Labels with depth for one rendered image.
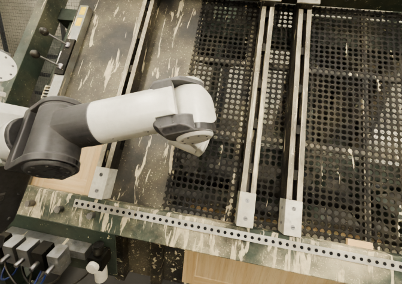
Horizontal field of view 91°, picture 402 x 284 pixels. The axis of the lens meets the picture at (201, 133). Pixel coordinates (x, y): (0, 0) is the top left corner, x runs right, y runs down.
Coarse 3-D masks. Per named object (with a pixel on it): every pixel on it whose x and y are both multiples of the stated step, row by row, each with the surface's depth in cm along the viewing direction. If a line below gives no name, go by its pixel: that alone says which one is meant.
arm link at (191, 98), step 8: (176, 88) 41; (184, 88) 40; (192, 88) 40; (200, 88) 41; (176, 96) 40; (184, 96) 40; (192, 96) 40; (200, 96) 40; (208, 96) 43; (176, 104) 40; (184, 104) 39; (192, 104) 39; (200, 104) 40; (208, 104) 42; (184, 112) 39; (192, 112) 38; (200, 112) 39; (208, 112) 41; (200, 120) 38; (208, 120) 40; (200, 128) 38; (208, 128) 39
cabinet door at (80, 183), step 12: (84, 156) 90; (96, 156) 89; (84, 168) 88; (36, 180) 88; (48, 180) 88; (60, 180) 88; (72, 180) 87; (84, 180) 87; (72, 192) 86; (84, 192) 86
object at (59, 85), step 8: (80, 8) 107; (88, 8) 107; (80, 16) 106; (88, 16) 108; (88, 24) 108; (72, 32) 103; (80, 32) 104; (80, 40) 105; (72, 56) 101; (72, 64) 102; (56, 80) 97; (64, 80) 98; (56, 88) 96; (64, 88) 99; (32, 176) 89
